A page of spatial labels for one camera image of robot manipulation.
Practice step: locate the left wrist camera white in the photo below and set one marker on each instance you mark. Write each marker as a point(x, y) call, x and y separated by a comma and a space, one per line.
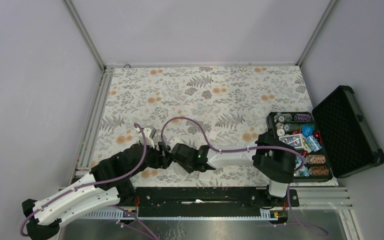
point(147, 136)

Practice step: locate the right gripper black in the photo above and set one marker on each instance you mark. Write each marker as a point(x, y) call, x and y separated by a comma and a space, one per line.
point(188, 170)

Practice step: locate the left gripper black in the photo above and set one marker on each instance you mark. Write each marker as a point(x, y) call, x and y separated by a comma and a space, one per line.
point(161, 161)

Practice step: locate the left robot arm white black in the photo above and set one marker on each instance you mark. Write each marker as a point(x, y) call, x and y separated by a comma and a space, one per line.
point(107, 183)

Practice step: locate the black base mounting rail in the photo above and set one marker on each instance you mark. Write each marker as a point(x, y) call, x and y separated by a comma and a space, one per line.
point(205, 202)

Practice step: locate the white remote battery cover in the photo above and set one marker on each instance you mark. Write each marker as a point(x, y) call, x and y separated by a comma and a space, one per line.
point(212, 135)

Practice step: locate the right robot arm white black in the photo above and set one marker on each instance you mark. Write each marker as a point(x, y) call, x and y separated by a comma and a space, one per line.
point(272, 157)

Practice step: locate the playing card deck blue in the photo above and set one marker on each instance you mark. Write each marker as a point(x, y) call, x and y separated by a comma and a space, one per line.
point(296, 141)

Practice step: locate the blue poker chip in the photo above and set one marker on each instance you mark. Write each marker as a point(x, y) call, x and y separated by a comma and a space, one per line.
point(307, 130)

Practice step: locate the black poker chip case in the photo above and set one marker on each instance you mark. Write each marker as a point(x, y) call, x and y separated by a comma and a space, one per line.
point(348, 145)

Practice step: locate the floral patterned table mat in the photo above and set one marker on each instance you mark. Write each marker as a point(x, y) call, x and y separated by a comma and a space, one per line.
point(233, 100)

